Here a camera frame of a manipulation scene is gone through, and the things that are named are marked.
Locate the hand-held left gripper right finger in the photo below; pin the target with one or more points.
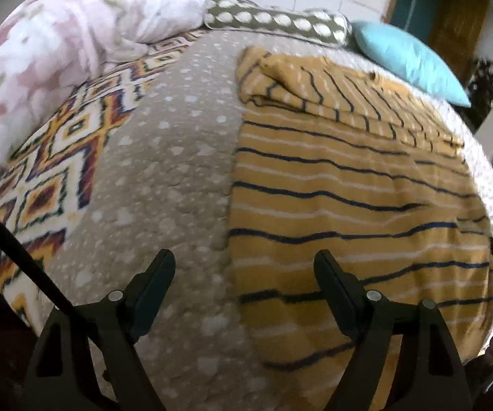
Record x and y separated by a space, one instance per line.
331 275

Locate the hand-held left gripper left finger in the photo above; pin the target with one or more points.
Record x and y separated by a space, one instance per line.
157 275

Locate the yellow striped shirt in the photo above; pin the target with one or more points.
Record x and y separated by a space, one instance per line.
349 188

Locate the grey dotted bedspread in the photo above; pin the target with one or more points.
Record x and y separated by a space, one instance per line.
165 167

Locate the geometric patterned blanket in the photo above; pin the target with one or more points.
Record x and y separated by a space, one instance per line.
54 171

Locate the light blue pillow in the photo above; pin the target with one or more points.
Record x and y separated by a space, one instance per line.
405 58

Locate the wooden door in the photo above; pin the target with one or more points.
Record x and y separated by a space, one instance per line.
456 21

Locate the pink floral quilt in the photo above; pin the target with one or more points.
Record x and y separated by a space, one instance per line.
54 38

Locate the olive dotted bolster pillow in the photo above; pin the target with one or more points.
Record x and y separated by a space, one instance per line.
272 19

